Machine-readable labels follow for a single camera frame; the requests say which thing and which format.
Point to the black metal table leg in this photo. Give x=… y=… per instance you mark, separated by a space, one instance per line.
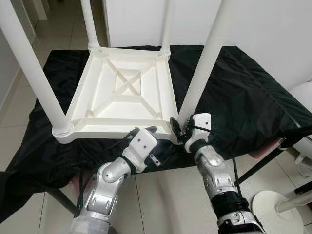
x=263 y=165
x=62 y=201

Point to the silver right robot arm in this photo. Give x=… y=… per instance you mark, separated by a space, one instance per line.
x=214 y=170

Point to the white round stand base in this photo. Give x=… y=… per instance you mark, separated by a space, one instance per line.
x=268 y=212

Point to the black cloth table cover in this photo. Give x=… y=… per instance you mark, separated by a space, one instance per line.
x=263 y=87

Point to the pink table edge piece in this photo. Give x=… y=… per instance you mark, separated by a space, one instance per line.
x=267 y=146

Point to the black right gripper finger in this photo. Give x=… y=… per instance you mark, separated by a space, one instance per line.
x=176 y=129

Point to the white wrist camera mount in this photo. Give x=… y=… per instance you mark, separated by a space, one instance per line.
x=142 y=141
x=201 y=121

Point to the white plastic table top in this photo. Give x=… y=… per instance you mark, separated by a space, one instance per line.
x=112 y=127

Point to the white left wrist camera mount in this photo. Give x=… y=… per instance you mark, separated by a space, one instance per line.
x=142 y=141

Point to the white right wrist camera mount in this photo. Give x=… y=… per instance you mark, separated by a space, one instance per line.
x=201 y=121

